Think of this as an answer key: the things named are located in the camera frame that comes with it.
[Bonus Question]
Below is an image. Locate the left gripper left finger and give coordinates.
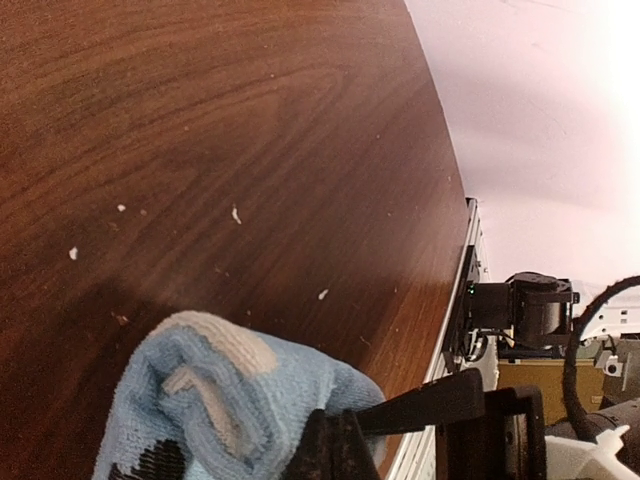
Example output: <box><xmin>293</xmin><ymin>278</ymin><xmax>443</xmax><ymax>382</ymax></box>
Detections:
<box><xmin>282</xmin><ymin>409</ymin><xmax>334</xmax><ymax>480</ymax></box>

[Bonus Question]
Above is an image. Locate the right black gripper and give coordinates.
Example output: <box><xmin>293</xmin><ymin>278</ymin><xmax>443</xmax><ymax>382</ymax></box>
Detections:
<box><xmin>357</xmin><ymin>368</ymin><xmax>547</xmax><ymax>479</ymax></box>

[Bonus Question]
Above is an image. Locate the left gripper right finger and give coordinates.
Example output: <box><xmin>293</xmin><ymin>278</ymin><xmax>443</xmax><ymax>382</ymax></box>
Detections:
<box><xmin>332</xmin><ymin>410</ymin><xmax>380</xmax><ymax>480</ymax></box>

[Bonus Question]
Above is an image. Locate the blue polka dot towel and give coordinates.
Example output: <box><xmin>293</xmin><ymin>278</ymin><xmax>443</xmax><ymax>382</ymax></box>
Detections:
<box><xmin>93</xmin><ymin>311</ymin><xmax>384</xmax><ymax>479</ymax></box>

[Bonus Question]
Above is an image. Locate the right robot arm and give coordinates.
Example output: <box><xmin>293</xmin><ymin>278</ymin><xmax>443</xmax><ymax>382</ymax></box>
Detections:
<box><xmin>355</xmin><ymin>272</ymin><xmax>639</xmax><ymax>479</ymax></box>

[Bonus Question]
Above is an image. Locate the front aluminium rail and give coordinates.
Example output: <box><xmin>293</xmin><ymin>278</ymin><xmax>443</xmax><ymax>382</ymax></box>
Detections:
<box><xmin>386</xmin><ymin>198</ymin><xmax>491</xmax><ymax>480</ymax></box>

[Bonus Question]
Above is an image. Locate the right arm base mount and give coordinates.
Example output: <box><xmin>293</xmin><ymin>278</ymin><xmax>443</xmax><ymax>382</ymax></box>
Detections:
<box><xmin>441</xmin><ymin>245</ymin><xmax>481</xmax><ymax>374</ymax></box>

